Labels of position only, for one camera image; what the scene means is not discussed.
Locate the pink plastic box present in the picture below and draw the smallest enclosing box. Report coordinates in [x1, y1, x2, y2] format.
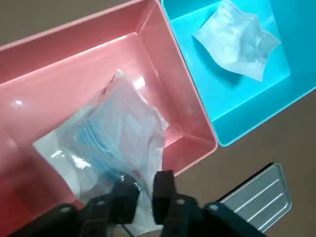
[0, 0, 219, 237]

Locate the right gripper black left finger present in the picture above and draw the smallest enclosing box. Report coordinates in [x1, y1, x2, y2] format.
[14, 174, 139, 237]

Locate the white used mask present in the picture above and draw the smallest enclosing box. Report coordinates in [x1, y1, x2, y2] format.
[192, 0, 282, 82]

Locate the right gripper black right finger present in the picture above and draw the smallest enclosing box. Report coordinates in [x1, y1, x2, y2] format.
[153, 170, 267, 237]

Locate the new mask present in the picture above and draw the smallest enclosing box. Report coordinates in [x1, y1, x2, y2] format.
[32, 69, 171, 235]

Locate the blue plastic box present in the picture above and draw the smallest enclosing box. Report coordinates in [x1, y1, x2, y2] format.
[160, 0, 316, 148]

